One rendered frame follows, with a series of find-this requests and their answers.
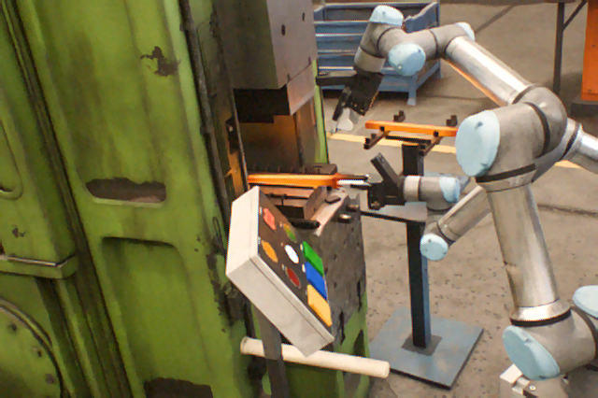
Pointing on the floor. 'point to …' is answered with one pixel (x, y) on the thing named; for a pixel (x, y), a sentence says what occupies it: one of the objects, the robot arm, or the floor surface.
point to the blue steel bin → (325, 29)
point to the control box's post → (270, 334)
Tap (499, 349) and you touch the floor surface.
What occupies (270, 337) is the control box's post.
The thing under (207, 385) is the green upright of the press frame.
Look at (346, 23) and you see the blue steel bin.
